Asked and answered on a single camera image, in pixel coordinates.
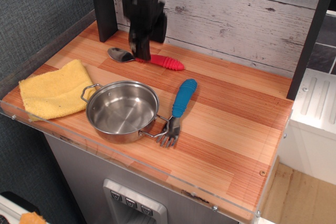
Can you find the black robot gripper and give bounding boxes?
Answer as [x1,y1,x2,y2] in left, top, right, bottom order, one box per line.
[122,0,167,61]

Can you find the red handled metal spoon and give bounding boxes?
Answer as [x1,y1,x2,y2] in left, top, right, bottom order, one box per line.
[107,47,184,70]

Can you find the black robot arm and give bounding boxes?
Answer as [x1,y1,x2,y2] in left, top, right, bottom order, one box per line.
[122,0,167,61]

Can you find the stainless steel pot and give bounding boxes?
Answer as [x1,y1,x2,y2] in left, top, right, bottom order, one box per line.
[81,81,170,144]

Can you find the yellow cloth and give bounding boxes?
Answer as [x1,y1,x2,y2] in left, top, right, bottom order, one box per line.
[19,59,95,122]

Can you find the clear acrylic edge guard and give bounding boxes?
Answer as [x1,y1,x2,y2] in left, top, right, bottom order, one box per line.
[1,101,263,223]

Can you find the silver dispenser panel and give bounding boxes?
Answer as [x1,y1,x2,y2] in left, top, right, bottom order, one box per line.
[103,179,168,223]

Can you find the white toy sink unit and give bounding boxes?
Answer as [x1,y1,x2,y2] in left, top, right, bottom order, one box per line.
[277,10,336,187]

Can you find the orange black object corner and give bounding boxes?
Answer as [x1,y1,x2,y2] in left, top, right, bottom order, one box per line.
[0,210,48,224]

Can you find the dark left post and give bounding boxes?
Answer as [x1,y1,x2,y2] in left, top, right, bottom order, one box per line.
[93,0,118,42]

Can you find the dark post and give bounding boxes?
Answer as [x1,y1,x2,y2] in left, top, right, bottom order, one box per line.
[286,0,331,101]
[93,0,118,42]

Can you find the blue handled metal fork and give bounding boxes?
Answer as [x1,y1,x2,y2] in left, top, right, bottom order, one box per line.
[156,79,197,147]

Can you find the dark right post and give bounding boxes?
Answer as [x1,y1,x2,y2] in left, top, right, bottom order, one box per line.
[286,0,331,101]

